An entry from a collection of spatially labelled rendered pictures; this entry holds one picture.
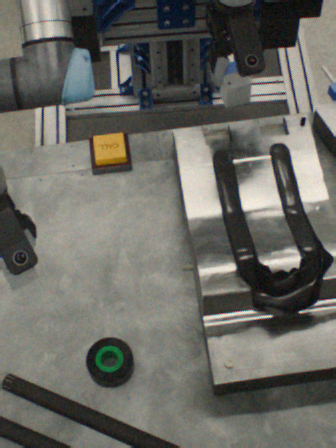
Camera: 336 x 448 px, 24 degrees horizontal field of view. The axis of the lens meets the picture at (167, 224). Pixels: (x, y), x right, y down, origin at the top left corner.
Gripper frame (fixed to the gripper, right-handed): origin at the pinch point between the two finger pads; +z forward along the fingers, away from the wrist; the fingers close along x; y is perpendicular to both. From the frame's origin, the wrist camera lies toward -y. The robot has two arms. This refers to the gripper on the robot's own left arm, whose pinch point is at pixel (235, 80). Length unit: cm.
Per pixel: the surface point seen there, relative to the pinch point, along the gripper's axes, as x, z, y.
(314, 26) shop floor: -66, 95, 90
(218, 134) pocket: 4.8, 8.5, -5.0
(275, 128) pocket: -6.2, 8.7, -7.0
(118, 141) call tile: 23.4, 11.3, 1.6
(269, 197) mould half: 1.1, 6.7, -22.6
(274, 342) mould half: 10, 9, -48
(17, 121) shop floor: 44, 95, 82
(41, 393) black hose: 49, 10, -45
